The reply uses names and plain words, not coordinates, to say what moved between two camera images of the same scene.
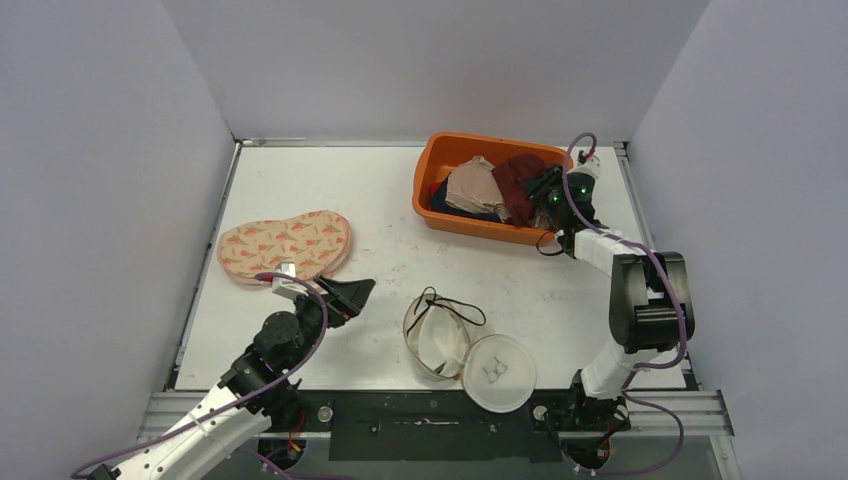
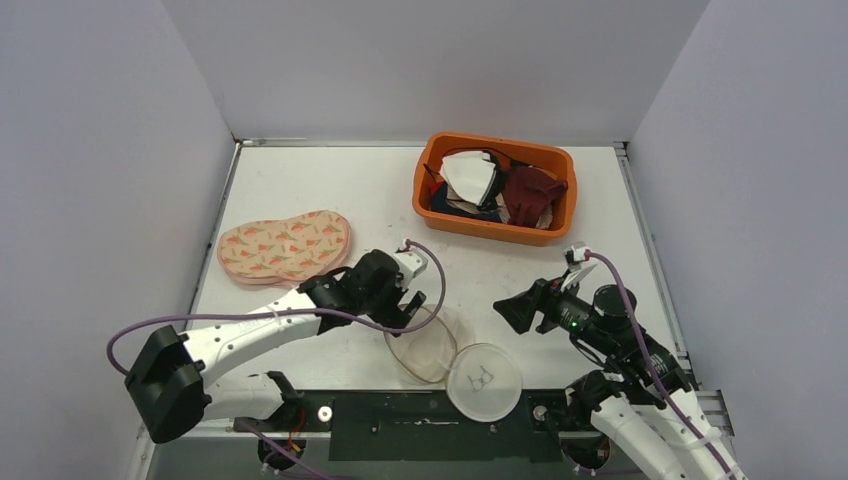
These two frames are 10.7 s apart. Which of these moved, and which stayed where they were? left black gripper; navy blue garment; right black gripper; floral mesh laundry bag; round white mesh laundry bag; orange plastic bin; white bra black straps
Moved: right black gripper; left black gripper; white bra black straps; round white mesh laundry bag
Stayed: navy blue garment; orange plastic bin; floral mesh laundry bag
